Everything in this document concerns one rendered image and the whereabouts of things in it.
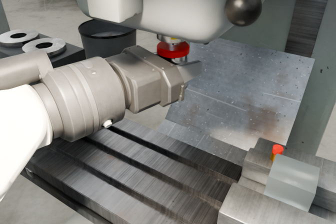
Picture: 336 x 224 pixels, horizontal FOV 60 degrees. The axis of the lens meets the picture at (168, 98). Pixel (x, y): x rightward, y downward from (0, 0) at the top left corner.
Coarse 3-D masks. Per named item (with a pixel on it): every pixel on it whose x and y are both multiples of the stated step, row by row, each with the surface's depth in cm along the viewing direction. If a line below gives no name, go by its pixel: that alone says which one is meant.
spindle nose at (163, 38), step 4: (156, 36) 40; (160, 36) 39; (164, 36) 39; (160, 40) 39; (164, 40) 39; (168, 40) 39; (172, 40) 39; (176, 40) 39; (180, 40) 39; (184, 40) 39
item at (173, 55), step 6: (162, 42) 42; (186, 42) 42; (156, 48) 42; (162, 48) 40; (168, 48) 40; (174, 48) 40; (180, 48) 40; (186, 48) 40; (162, 54) 40; (168, 54) 40; (174, 54) 40; (180, 54) 40; (186, 54) 41
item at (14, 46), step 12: (0, 36) 68; (12, 36) 69; (24, 36) 68; (36, 36) 68; (48, 36) 71; (0, 48) 65; (12, 48) 65; (24, 48) 62; (36, 48) 62; (48, 48) 62; (60, 48) 62; (72, 48) 65; (60, 60) 61; (72, 60) 64
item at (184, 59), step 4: (160, 56) 41; (184, 56) 41; (188, 56) 42; (168, 60) 40; (172, 60) 40; (176, 60) 40; (180, 60) 40; (184, 60) 41; (188, 60) 42; (176, 64) 41; (184, 84) 43; (184, 88) 44
